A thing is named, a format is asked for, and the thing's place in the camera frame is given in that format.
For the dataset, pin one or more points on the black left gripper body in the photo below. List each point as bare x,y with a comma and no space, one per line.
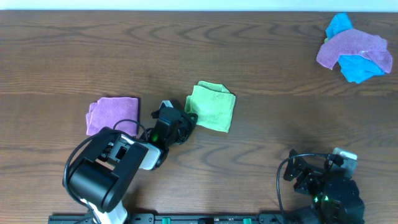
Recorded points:
185,125

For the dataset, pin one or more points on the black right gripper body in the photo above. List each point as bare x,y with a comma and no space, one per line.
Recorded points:
310,184

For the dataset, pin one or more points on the green microfiber cloth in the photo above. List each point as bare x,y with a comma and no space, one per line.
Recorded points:
214,105

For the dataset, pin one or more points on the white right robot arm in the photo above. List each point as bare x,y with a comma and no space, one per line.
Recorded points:
327,179

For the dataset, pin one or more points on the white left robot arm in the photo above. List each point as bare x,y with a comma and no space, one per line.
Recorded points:
101,168

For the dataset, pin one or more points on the folded purple cloth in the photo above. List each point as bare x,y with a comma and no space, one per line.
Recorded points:
106,112

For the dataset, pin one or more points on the crumpled blue cloth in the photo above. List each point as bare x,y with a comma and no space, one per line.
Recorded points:
354,67

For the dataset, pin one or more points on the crumpled purple cloth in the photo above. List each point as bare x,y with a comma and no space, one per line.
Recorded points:
355,42

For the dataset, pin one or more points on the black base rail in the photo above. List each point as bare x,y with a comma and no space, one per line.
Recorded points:
148,218

